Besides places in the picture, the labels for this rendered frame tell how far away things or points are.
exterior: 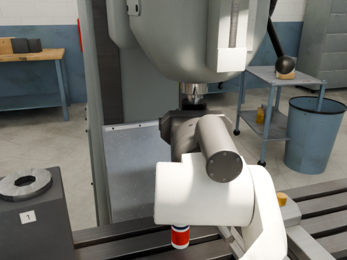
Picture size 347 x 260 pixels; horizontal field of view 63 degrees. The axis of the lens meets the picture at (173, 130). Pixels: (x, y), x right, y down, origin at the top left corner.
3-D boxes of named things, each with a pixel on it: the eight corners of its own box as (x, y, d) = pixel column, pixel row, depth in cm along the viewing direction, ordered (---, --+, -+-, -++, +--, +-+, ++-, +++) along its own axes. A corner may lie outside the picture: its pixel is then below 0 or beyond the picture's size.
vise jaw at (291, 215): (300, 224, 59) (303, 209, 58) (249, 238, 55) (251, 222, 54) (281, 207, 64) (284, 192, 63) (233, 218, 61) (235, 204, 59)
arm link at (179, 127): (233, 99, 47) (254, 126, 36) (229, 150, 51) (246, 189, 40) (158, 99, 47) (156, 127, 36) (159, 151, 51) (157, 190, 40)
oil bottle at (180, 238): (191, 247, 62) (192, 207, 58) (174, 251, 61) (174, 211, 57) (185, 234, 66) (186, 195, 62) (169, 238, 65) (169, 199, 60)
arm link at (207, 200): (232, 186, 40) (256, 248, 29) (156, 183, 39) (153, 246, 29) (244, 110, 35) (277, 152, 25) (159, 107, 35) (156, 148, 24)
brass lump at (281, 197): (287, 204, 59) (289, 197, 58) (279, 206, 58) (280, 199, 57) (281, 198, 61) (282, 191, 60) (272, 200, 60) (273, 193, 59)
